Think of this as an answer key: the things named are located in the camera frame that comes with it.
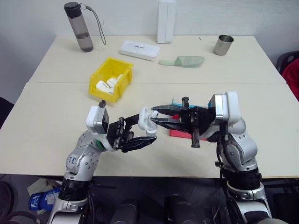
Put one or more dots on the blue printed package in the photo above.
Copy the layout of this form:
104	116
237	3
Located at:
42	199

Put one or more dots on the silver metal cup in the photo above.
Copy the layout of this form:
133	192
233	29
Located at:
222	46

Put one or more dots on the red flat tray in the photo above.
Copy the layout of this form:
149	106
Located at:
177	134

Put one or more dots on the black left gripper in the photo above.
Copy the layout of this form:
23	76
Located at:
116	135

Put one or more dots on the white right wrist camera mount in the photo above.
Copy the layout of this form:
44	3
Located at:
231	107

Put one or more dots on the white earbud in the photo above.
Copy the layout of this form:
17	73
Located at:
154	114

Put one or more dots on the red cloth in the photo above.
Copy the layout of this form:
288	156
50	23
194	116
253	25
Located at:
292	79

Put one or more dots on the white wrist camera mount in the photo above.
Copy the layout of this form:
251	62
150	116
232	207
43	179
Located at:
231	107
93	119

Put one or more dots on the white flat rectangular box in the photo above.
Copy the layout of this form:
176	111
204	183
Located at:
139	50

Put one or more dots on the dark rounded shape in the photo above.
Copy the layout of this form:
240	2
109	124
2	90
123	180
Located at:
125	212
180	210

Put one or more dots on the blue plastic holder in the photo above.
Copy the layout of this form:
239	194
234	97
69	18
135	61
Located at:
198	107

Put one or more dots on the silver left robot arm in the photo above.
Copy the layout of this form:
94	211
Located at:
81	161

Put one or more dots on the grey translucent water bottle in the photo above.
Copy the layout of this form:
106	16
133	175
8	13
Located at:
80	28

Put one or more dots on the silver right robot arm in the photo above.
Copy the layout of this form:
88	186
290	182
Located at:
245	151

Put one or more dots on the black chair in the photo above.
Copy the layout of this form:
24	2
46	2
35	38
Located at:
286	58

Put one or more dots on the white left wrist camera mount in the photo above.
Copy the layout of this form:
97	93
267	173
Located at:
93	119

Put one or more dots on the white tall upright box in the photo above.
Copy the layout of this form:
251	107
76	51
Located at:
166	21

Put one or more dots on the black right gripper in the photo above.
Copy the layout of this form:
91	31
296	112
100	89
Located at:
198	121

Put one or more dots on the white earbud case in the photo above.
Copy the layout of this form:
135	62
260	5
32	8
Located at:
112	81
111	91
143	121
102	86
119	77

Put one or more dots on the green translucent plastic scoop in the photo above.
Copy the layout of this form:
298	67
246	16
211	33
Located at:
187	61

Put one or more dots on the yellow plastic bin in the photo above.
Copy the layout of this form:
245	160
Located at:
116	70

